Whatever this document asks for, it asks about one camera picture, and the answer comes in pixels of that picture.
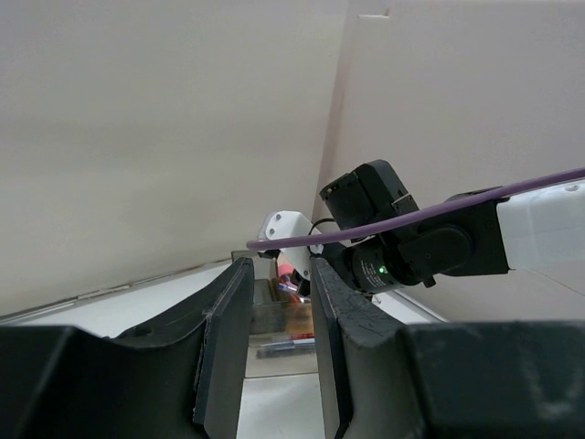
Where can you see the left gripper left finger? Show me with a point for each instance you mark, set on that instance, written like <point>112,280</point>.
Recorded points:
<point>184,368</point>

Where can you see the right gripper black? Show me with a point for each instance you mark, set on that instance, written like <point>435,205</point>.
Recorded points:
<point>370,228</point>

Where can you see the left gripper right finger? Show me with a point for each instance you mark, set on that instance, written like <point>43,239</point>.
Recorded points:
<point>364,381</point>

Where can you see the black blue gel pen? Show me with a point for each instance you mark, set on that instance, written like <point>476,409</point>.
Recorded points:
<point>283,350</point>

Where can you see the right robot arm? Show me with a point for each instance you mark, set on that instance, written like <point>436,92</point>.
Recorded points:
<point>528,228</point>

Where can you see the clear plastic desk organizer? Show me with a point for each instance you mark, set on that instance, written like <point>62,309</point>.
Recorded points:
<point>276,317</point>

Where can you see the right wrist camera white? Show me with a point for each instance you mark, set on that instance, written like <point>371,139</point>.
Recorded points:
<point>286,224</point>

